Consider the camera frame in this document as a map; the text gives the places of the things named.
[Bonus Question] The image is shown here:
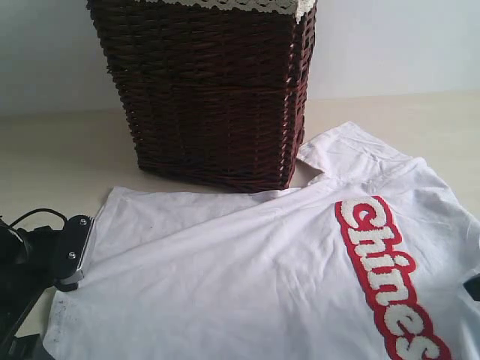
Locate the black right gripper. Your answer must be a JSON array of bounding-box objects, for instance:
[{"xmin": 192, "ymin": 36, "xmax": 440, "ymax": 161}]
[{"xmin": 463, "ymin": 274, "xmax": 480, "ymax": 300}]

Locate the black left camera cable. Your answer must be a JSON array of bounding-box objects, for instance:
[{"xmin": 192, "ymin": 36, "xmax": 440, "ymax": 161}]
[{"xmin": 7, "ymin": 207, "xmax": 70, "ymax": 230}]

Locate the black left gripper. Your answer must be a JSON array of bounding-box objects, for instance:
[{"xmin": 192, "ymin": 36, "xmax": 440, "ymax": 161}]
[{"xmin": 1, "ymin": 221, "xmax": 67, "ymax": 359}]

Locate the dark brown wicker basket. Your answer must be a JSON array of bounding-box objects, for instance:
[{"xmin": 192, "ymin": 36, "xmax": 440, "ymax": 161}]
[{"xmin": 86, "ymin": 1, "xmax": 317, "ymax": 192}]

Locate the cream lace basket liner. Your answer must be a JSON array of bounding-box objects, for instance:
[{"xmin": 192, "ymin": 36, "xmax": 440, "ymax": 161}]
[{"xmin": 146, "ymin": 0, "xmax": 317, "ymax": 23}]

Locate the white t-shirt red lettering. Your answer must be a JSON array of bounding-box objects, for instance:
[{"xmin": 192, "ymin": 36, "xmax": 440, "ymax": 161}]
[{"xmin": 43, "ymin": 122, "xmax": 479, "ymax": 359}]

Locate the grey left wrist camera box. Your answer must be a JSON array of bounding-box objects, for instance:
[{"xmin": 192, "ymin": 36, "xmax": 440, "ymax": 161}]
[{"xmin": 50, "ymin": 215, "xmax": 95, "ymax": 293}]

